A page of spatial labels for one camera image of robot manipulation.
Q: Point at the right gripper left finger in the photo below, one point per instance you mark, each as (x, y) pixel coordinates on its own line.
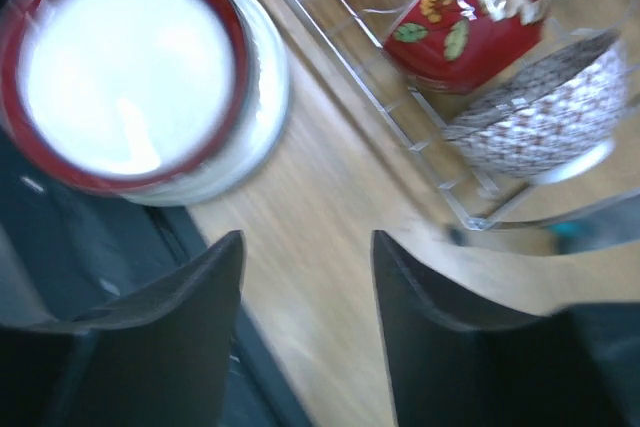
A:
(158, 357)

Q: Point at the teal cloth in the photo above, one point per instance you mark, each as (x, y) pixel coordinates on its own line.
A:
(574, 230)

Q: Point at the pale green plate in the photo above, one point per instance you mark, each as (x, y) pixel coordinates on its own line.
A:
(255, 134)

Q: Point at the red rimmed white plate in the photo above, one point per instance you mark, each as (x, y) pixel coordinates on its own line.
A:
(114, 96)

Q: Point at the patterned small bowl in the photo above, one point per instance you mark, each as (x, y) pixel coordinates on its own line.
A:
(552, 121)

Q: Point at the metal two-tier dish rack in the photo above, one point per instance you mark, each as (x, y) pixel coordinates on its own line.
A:
(487, 211)

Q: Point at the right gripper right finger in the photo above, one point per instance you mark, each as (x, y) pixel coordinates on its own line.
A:
(456, 358)

